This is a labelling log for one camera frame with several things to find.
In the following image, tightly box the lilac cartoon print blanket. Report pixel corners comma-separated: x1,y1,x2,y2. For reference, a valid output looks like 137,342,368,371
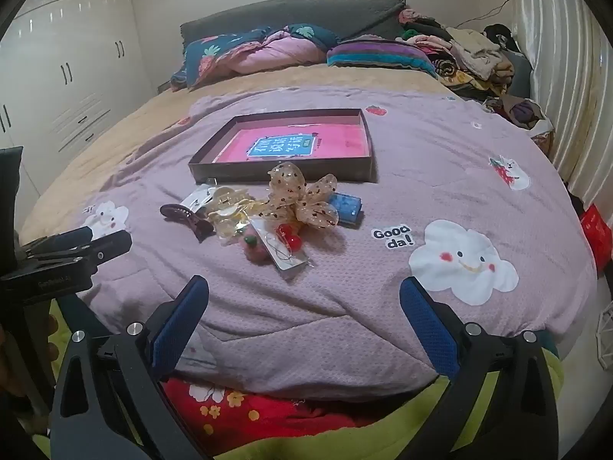
79,87,599,402

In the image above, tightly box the grey-blue cushion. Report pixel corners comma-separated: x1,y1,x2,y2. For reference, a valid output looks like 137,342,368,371
503,50,533,102

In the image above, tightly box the beige polka-dot bow hair clip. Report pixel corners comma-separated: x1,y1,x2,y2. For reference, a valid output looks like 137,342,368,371
265,163,344,229

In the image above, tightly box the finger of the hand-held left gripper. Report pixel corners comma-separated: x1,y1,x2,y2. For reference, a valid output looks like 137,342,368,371
29,230,133,271
19,225,95,257

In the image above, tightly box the yellow translucent hair clip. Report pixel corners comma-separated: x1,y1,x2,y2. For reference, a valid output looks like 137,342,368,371
210,208,252,246

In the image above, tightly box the dark purple hair clip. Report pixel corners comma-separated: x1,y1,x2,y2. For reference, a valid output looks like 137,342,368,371
160,203,215,242

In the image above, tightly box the black wall cable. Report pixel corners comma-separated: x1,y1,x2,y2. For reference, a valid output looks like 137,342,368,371
454,0,514,28

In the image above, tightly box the dark brown shallow cardboard box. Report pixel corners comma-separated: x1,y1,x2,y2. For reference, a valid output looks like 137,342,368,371
188,108,379,185

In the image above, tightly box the tan bed sheet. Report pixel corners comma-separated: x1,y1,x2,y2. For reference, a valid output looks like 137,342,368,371
19,60,461,246

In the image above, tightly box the navy and pink floral quilt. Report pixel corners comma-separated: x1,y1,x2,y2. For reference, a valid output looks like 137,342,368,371
170,23,343,92

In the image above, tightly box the pile of folded clothes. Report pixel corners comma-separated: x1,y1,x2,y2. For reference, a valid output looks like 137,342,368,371
397,7,528,101

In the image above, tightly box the grey padded headboard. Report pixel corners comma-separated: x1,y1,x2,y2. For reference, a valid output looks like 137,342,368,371
179,0,407,56

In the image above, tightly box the yellow-green cloth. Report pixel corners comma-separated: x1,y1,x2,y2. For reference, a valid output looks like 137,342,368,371
38,307,567,460

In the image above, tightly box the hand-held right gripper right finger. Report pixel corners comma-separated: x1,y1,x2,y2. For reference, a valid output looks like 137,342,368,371
399,274,559,460

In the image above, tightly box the white accessory card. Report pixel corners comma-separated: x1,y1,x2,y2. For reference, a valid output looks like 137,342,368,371
181,184,216,215

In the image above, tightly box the white wardrobe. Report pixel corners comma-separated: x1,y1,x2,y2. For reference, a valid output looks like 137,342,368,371
0,0,166,212

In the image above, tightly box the purple striped pillow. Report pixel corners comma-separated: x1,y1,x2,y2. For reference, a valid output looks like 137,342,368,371
326,39,439,78

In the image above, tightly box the clear card of thin hair ties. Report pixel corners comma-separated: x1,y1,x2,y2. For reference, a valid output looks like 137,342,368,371
248,215,313,281

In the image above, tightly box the pink book with blue label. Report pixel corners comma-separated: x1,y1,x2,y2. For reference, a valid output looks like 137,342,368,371
213,122,372,164

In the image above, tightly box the red bag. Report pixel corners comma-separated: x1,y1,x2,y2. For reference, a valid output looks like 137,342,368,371
579,204,613,273

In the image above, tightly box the red floral cloth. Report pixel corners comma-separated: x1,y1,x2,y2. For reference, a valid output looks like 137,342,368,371
162,378,398,439

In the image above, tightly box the red cherry hair tie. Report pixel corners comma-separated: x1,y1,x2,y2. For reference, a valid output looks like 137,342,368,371
277,223,308,253

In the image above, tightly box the blue rectangular hair clip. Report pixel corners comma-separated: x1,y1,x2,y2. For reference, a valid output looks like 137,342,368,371
329,192,365,226

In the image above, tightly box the white striped curtain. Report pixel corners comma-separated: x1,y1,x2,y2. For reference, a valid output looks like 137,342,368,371
508,0,613,207

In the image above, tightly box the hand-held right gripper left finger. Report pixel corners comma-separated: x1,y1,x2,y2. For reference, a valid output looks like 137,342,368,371
49,274,211,460

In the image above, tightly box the open bag of clothes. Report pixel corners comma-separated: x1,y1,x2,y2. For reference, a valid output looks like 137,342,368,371
485,95,554,131

